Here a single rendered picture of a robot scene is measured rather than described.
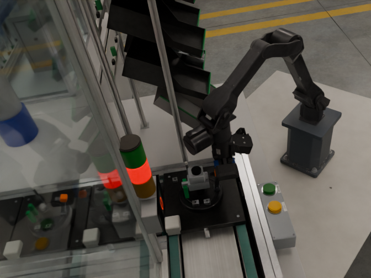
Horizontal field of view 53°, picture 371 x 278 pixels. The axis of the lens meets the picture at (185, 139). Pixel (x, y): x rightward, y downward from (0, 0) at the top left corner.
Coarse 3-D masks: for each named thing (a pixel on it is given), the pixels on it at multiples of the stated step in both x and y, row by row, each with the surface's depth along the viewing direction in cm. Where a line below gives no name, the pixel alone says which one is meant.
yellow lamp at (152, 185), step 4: (148, 180) 80; (152, 180) 82; (132, 184) 81; (136, 184) 80; (140, 184) 80; (144, 184) 80; (148, 184) 81; (152, 184) 82; (136, 188) 81; (140, 188) 81; (144, 188) 81; (148, 188) 81; (152, 188) 83; (136, 192) 82; (140, 192) 82; (144, 192) 82; (148, 192) 82; (152, 192) 83; (140, 196) 83; (144, 196) 83; (148, 196) 83
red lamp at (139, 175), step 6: (126, 168) 77; (138, 168) 77; (144, 168) 78; (132, 174) 78; (138, 174) 78; (144, 174) 78; (150, 174) 81; (132, 180) 79; (138, 180) 79; (144, 180) 79
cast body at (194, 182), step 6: (192, 168) 110; (198, 168) 110; (192, 174) 110; (198, 174) 109; (204, 174) 113; (192, 180) 110; (198, 180) 110; (204, 180) 110; (192, 186) 111; (198, 186) 112; (204, 186) 112
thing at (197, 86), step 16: (144, 48) 121; (128, 64) 111; (144, 64) 111; (160, 64) 124; (176, 64) 124; (144, 80) 115; (160, 80) 114; (176, 80) 114; (192, 80) 123; (208, 80) 125; (192, 96) 117
